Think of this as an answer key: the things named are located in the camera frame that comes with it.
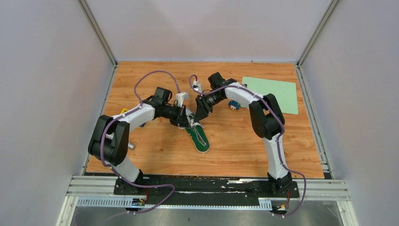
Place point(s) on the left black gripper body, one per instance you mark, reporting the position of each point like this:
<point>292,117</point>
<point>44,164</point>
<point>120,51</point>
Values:
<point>178,112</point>

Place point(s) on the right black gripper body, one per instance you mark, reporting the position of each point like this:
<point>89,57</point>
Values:
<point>206,103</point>

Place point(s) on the white shoelace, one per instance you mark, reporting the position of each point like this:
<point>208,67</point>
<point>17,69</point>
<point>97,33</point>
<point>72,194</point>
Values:
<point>194,124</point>

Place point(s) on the green canvas sneaker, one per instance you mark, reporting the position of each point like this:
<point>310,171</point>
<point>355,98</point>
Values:
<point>199,138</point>

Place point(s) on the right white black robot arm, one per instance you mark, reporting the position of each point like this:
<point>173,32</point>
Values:
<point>266,118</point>

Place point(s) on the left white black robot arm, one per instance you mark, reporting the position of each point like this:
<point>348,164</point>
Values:
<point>112,153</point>

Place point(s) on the blue red toy car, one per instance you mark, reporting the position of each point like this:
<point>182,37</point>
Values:
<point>234,105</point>

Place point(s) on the silver microphone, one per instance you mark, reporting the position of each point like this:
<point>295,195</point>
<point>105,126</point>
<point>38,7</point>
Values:
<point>129,145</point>

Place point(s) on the blue yellow toy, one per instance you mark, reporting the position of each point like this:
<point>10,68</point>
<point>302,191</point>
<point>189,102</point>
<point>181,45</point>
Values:
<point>135,118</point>

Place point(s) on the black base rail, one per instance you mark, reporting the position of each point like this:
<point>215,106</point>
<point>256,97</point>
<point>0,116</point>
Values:
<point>212,193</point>

